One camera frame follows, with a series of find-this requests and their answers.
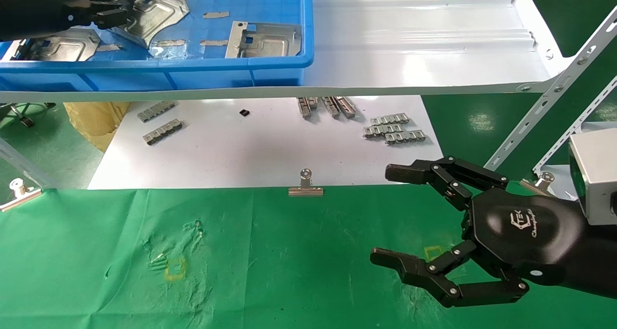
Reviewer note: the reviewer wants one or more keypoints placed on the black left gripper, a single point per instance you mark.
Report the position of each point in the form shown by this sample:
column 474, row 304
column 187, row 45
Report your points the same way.
column 58, row 11

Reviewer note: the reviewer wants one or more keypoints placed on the green cloth mat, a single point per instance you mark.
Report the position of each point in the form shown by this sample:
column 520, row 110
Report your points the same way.
column 241, row 261

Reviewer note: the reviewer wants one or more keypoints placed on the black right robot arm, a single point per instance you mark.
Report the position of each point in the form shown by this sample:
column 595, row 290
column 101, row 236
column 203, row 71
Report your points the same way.
column 600, row 256

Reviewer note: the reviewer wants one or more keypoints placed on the yellow paper bag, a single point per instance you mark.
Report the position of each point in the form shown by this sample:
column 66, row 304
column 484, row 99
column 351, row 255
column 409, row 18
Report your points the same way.
column 94, row 122

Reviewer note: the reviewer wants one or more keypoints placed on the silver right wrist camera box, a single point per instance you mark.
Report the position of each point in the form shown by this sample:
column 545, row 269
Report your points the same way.
column 597, row 175

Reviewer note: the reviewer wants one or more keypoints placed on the white paper sheet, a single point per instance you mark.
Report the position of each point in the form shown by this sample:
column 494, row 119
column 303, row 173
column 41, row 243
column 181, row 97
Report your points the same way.
column 265, row 151

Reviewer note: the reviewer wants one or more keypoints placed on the white shelf board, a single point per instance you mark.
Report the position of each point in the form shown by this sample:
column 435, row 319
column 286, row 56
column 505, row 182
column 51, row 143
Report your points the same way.
column 409, row 54

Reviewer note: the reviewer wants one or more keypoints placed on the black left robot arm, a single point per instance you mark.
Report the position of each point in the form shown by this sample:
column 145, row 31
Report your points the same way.
column 14, row 11

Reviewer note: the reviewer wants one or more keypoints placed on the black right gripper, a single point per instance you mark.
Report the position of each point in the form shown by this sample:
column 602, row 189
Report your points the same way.
column 525, row 232

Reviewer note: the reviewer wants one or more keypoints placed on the small black plastic piece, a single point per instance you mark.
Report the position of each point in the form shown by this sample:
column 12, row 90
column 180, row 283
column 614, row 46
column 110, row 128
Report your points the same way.
column 245, row 112

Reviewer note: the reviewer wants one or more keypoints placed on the small metal clip strip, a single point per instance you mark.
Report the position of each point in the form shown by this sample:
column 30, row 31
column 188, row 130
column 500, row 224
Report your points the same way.
column 313, row 102
column 164, row 131
column 346, row 106
column 331, row 106
column 156, row 111
column 381, row 130
column 390, row 119
column 303, row 108
column 406, row 137

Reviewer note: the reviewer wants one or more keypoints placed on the silver binder clip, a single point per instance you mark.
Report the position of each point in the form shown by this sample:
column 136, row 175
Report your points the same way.
column 543, row 180
column 19, row 194
column 306, row 189

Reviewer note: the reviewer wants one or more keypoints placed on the blue plastic bin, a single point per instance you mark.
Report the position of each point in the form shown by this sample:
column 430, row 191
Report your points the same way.
column 144, row 78

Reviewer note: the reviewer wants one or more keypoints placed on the white slotted angle rail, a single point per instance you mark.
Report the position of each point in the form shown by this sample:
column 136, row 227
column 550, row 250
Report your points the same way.
column 578, row 126
column 544, row 102

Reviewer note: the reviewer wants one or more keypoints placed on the grey slanted frame bar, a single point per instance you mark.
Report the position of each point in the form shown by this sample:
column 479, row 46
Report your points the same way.
column 26, row 163

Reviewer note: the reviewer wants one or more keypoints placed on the stamped metal bracket plate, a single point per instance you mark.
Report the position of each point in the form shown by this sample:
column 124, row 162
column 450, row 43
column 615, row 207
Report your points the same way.
column 161, row 16
column 62, row 49
column 270, row 42

